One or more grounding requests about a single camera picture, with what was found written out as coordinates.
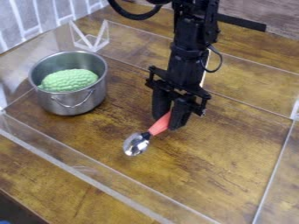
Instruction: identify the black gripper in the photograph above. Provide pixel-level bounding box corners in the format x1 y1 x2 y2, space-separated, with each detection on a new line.
145 43 214 131

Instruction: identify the pink handled metal spoon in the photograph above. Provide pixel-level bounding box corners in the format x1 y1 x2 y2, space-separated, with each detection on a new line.
123 112 171 157

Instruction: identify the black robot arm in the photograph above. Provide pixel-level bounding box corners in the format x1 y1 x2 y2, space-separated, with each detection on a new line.
146 0 221 130

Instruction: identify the stainless steel pot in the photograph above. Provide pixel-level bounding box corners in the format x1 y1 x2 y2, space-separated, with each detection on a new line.
29 51 109 116

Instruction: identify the green bumpy toy gourd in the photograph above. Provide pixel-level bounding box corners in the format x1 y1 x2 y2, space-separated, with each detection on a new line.
39 69 99 92

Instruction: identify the black strip on table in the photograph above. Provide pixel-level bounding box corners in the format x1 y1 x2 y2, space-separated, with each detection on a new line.
220 14 268 32

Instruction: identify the clear acrylic tray enclosure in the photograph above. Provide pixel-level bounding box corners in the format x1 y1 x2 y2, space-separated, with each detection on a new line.
0 21 299 224

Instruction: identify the clear acrylic corner bracket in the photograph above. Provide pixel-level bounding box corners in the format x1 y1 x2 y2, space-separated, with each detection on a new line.
70 21 110 53

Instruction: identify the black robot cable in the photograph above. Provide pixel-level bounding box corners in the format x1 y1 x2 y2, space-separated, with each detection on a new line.
107 0 174 21

